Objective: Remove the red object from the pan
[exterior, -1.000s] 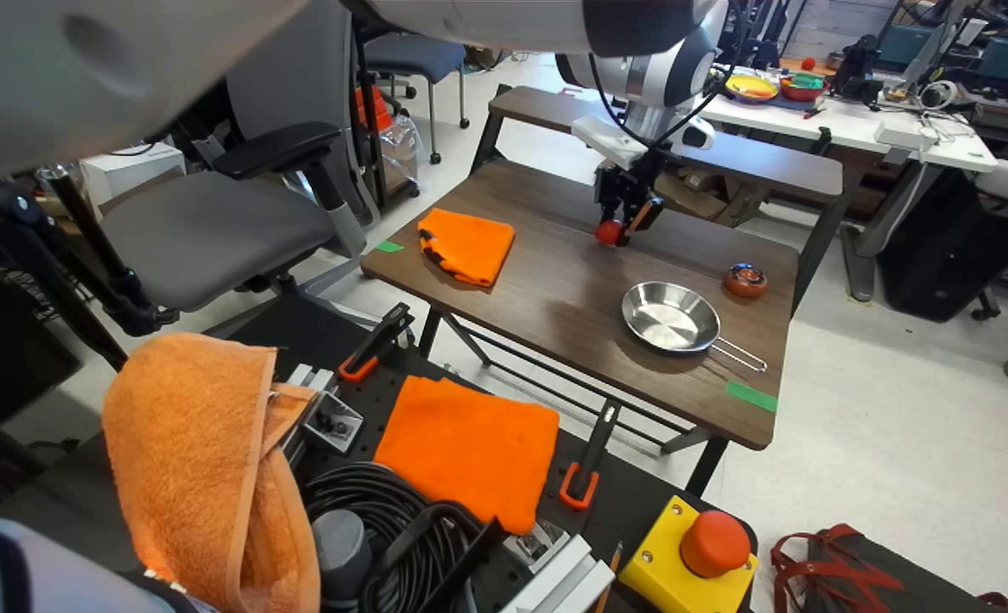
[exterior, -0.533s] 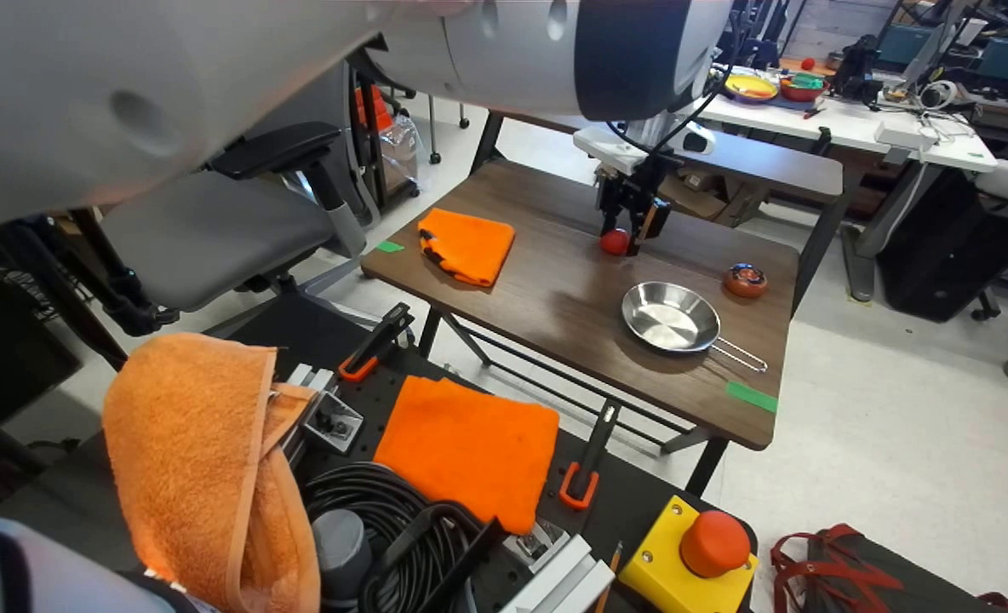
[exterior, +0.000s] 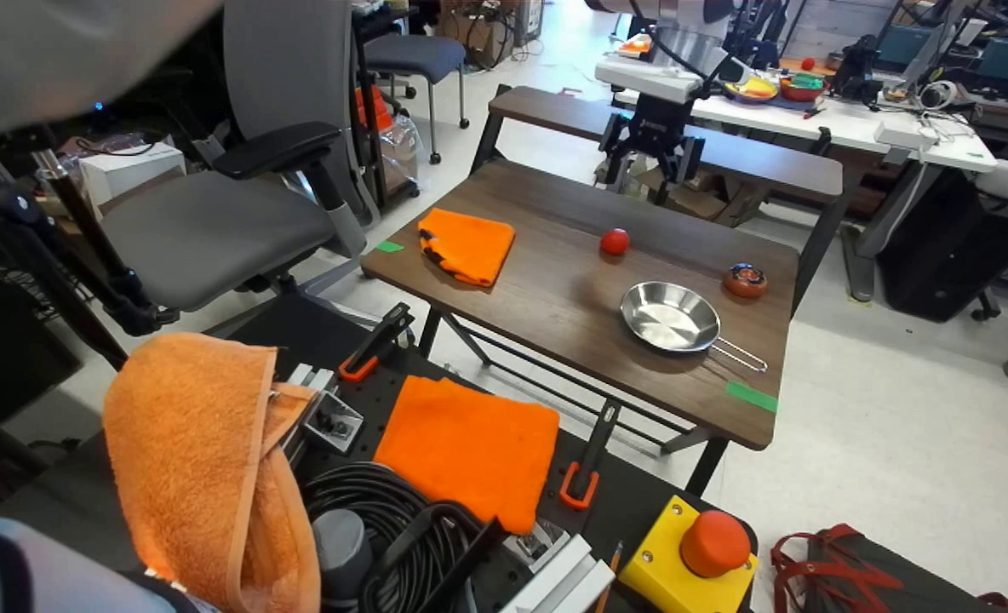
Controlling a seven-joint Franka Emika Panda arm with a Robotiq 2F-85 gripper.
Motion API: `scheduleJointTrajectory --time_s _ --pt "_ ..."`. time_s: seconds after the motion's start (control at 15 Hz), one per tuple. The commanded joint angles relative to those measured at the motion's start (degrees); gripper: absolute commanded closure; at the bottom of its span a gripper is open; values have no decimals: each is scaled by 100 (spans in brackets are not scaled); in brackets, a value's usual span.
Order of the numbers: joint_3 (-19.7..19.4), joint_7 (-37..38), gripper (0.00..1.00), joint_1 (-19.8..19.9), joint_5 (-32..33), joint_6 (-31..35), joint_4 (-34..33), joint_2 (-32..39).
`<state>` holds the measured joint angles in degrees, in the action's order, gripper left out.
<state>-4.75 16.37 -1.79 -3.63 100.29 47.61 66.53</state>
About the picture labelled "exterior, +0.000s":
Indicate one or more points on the grey office chair with armrests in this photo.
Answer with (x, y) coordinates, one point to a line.
(211, 227)

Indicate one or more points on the small grey chair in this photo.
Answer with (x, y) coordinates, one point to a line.
(413, 56)

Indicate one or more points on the yellow bowl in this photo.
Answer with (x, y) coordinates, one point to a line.
(754, 87)

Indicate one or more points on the red round toy tomato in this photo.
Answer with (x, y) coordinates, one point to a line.
(615, 244)

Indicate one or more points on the black device on table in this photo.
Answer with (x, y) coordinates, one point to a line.
(859, 64)

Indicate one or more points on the silver wrist camera bar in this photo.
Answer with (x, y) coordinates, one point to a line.
(645, 75)

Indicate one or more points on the flat orange felt cloth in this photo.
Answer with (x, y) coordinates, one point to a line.
(473, 448)

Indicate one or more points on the draped orange terry towel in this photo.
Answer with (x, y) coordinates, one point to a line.
(198, 455)

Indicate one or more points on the cardboard box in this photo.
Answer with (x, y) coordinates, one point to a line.
(719, 198)

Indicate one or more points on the black bin under table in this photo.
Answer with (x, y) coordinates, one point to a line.
(950, 244)

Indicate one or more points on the black tripod legs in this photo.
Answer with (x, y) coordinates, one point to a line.
(96, 244)

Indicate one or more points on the small green tape strip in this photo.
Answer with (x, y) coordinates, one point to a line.
(390, 247)

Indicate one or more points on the aluminium extrusion rail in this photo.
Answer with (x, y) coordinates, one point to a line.
(559, 572)

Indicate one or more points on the dark wooden desk with shelf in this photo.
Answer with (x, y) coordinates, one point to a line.
(551, 113)

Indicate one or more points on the yellow emergency stop button box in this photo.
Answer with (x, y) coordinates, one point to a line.
(675, 565)

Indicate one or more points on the folded orange cloth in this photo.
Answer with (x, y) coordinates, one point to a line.
(473, 247)

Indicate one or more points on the box with orange contents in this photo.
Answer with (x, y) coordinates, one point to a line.
(640, 46)

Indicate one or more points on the small metal bracket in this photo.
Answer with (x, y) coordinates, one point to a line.
(331, 421)

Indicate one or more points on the red bowl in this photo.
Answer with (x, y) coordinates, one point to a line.
(804, 87)

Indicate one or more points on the white work table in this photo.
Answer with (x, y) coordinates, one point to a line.
(867, 125)

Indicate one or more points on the white box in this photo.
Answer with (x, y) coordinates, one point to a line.
(131, 170)

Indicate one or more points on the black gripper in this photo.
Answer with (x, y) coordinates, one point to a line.
(653, 120)

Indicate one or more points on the large green tape strip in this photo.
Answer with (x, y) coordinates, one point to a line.
(751, 397)

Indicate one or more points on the grey cylinder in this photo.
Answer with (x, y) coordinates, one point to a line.
(343, 550)

